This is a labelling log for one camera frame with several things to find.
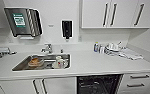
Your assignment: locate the stainless steel dishwasher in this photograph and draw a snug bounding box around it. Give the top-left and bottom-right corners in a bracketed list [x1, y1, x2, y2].
[76, 74, 124, 94]

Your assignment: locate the white mug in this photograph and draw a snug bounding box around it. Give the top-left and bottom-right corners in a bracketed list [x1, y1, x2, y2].
[54, 55, 66, 69]

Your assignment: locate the black soap dispenser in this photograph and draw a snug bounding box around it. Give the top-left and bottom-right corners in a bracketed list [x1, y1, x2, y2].
[60, 19, 74, 41]

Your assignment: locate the steel paper towel dispenser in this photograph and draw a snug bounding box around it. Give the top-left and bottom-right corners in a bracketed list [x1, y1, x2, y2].
[3, 7, 44, 39]

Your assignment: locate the orange food container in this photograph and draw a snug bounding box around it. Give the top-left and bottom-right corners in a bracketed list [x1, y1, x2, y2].
[27, 57, 42, 68]

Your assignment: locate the small white bottle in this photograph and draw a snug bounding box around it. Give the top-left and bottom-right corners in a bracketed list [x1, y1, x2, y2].
[98, 44, 105, 55]

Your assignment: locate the stack of plates and cutlery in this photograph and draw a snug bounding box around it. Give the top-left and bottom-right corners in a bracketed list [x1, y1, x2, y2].
[103, 41, 126, 57]

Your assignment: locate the white wall cabinet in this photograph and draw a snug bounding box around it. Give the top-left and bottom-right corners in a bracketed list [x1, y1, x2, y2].
[79, 0, 150, 30]

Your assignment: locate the stainless steel sink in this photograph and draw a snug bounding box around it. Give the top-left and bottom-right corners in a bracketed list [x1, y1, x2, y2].
[11, 53, 72, 72]

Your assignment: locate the white two-door sink cabinet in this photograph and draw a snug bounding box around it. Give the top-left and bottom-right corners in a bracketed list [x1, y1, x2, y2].
[0, 76, 78, 94]

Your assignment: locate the small chrome sink knob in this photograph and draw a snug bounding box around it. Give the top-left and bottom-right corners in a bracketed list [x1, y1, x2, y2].
[59, 48, 64, 55]

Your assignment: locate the blue dish soap bottle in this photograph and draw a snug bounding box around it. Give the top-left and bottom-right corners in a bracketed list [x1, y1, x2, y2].
[93, 41, 100, 54]

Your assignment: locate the small wall label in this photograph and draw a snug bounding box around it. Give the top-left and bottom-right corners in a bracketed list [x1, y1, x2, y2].
[47, 23, 55, 28]

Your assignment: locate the white wall outlet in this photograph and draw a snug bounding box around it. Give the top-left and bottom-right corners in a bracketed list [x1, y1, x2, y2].
[77, 34, 83, 43]

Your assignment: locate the chrome faucet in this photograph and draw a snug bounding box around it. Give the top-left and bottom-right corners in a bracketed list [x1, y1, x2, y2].
[40, 43, 54, 55]

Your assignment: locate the narrow white drawer unit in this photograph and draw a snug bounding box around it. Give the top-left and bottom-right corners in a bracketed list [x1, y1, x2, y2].
[117, 72, 150, 94]

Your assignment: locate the white plate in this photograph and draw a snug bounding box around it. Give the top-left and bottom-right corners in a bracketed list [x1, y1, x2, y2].
[51, 61, 67, 70]

